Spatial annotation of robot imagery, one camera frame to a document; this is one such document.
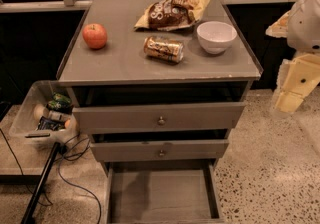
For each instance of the orange soda can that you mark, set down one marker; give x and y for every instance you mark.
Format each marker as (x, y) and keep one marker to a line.
(163, 48)

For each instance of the grey drawer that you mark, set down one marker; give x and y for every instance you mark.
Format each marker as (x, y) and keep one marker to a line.
(162, 192)
(157, 118)
(159, 150)

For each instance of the black pole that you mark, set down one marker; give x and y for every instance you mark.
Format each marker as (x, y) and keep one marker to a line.
(28, 215)

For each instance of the brown chip bag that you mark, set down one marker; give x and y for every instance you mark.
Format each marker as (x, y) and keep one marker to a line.
(170, 15)

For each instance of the green snack bag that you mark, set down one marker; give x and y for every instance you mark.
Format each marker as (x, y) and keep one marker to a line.
(60, 103)

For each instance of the top grey drawer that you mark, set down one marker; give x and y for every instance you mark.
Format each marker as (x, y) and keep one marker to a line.
(157, 118)

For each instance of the white bowl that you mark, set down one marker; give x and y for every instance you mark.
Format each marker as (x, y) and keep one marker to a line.
(215, 37)

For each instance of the grey drawer cabinet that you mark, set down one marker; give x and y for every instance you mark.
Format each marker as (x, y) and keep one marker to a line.
(121, 74)

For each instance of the dark blue snack packet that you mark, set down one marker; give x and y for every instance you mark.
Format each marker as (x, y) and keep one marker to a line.
(48, 124)

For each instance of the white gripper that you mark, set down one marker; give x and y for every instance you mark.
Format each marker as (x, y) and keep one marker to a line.
(305, 28)

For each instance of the middle grey drawer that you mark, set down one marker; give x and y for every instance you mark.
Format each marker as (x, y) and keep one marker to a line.
(159, 150)

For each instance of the red apple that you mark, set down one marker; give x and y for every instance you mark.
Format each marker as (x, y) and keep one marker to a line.
(94, 35)

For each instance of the bottom grey drawer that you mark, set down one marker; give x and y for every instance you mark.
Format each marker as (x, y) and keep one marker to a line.
(162, 192)

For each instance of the white bottle in bin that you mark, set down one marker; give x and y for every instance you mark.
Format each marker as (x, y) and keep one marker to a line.
(50, 113)

